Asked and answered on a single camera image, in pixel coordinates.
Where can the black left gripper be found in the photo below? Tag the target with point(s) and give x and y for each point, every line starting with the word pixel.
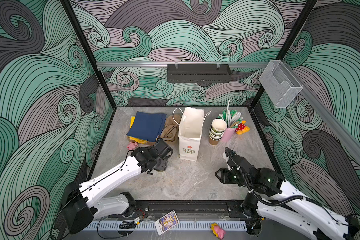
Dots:
pixel 164 165

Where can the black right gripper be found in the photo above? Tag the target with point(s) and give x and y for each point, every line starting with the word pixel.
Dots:
pixel 223 172

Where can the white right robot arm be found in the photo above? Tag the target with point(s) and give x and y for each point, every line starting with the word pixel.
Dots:
pixel 271 196

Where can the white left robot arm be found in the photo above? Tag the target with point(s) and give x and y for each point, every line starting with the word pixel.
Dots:
pixel 84 202

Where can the white paper takeout bag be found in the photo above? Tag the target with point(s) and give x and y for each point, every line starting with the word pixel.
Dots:
pixel 190 132

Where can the brown cardboard napkin tray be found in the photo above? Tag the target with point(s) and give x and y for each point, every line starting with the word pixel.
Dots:
pixel 149 143

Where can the pink squishy toy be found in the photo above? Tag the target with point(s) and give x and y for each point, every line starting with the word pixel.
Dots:
pixel 132 146

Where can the navy blue napkin stack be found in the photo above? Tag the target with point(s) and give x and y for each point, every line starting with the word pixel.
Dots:
pixel 147 126

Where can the brown cup sleeve pile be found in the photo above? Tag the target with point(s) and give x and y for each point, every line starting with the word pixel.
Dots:
pixel 170 131

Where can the pink straw holder cup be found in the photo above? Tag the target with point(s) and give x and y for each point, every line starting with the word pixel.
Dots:
pixel 229 132

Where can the red yellow plush toy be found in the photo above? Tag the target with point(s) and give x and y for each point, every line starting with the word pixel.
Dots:
pixel 242 128

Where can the stack of green paper cups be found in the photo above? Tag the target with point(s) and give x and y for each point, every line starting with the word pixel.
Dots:
pixel 216 131

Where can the wrapped straws bundle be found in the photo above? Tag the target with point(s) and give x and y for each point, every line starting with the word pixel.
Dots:
pixel 230 116

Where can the pink yellow toy figure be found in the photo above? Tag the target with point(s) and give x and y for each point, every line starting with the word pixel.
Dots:
pixel 218 231

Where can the colourful picture card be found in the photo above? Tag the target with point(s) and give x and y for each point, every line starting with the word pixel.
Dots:
pixel 166 222

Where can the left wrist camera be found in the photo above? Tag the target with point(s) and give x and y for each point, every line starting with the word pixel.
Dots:
pixel 162 148

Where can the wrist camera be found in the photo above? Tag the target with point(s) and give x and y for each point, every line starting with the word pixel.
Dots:
pixel 229 154
pixel 162 148

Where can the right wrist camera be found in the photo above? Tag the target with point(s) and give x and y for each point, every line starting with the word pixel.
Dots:
pixel 229 154

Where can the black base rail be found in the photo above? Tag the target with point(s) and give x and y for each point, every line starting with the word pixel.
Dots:
pixel 231 208

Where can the black wall shelf tray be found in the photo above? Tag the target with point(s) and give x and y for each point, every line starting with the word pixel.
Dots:
pixel 198 74

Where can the clear acrylic wall holder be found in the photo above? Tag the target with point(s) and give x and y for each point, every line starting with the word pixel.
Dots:
pixel 280 83

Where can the aluminium wall rail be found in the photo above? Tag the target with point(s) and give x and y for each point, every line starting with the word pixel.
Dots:
pixel 141 64

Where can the black corner frame post left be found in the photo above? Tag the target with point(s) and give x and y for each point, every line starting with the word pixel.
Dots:
pixel 83 41

